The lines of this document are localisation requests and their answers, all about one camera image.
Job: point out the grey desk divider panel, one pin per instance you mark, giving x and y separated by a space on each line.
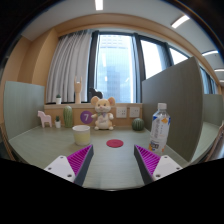
180 106
213 108

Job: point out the ceiling light strips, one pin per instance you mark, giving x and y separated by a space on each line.
99 4

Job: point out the clear plastic water bottle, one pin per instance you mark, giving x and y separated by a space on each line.
159 131

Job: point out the white wall socket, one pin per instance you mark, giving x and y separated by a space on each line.
121 112
134 112

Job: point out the tall green cactus figure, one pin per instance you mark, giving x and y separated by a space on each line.
68 117

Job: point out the white pleated curtain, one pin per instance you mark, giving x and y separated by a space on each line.
68 66

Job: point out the pale green desk divider panel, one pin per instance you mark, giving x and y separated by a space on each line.
23 108

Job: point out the flat round red coaster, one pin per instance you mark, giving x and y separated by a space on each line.
115 143

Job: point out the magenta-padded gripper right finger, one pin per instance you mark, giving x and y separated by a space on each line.
166 165

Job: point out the small plant in white pot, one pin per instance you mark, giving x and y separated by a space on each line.
58 100
57 124

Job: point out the round purple number sign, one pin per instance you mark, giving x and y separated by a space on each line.
85 117

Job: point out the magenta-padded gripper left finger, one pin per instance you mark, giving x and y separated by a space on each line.
60 166

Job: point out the pink horse figure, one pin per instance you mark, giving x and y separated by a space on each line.
44 119

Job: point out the beige mouse plush toy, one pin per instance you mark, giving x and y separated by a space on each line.
103 118

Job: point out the wooden hand figure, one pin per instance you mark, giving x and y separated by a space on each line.
78 93

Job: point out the pale yellow cup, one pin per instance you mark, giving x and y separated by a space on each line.
81 136

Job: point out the black horse figure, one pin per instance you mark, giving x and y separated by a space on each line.
94 94

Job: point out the round green cactus figure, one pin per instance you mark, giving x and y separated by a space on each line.
138 124

